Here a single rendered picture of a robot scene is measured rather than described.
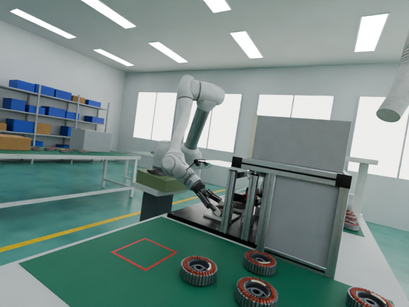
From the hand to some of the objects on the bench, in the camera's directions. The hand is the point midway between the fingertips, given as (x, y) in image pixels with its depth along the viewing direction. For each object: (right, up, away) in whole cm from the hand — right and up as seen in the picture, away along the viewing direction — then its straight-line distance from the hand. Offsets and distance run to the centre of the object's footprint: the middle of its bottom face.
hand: (222, 210), depth 124 cm
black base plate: (+7, -6, +10) cm, 14 cm away
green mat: (-6, -8, -57) cm, 58 cm away
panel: (+28, -7, -2) cm, 29 cm away
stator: (-12, -6, -54) cm, 56 cm away
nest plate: (0, -3, 0) cm, 3 cm away
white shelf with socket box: (+100, -17, +61) cm, 118 cm away
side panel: (+24, -11, -37) cm, 46 cm away
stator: (+9, -9, -44) cm, 46 cm away
